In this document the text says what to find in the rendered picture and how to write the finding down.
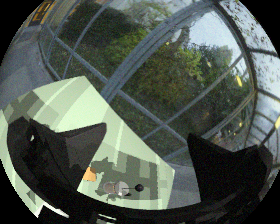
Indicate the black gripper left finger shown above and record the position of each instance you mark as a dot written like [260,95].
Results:
[71,150]

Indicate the french press coffee maker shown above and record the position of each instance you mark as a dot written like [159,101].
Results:
[120,188]

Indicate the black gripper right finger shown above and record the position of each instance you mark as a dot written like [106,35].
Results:
[213,164]

